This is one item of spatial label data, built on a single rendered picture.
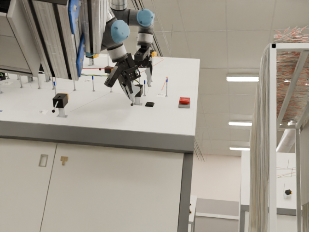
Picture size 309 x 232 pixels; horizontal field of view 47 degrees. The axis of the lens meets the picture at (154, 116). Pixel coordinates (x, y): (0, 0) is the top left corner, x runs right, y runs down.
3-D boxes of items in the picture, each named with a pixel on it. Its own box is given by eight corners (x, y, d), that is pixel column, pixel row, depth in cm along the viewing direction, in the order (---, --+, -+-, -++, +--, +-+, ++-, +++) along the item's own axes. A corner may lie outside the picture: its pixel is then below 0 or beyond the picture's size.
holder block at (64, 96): (49, 125, 154) (46, 104, 150) (60, 112, 165) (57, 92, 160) (60, 126, 154) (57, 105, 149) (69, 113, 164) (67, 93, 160)
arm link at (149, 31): (139, 8, 171) (139, 13, 180) (136, 31, 172) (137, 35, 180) (155, 10, 171) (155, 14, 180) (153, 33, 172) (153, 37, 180)
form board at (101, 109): (-67, 118, 162) (-68, 114, 161) (31, 52, 252) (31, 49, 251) (194, 139, 149) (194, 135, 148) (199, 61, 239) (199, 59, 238)
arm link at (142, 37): (151, 33, 172) (134, 32, 174) (150, 43, 172) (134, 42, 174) (154, 36, 180) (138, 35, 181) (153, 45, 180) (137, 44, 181)
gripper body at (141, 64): (151, 69, 182) (153, 45, 181) (148, 67, 173) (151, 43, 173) (136, 68, 183) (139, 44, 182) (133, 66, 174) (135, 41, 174)
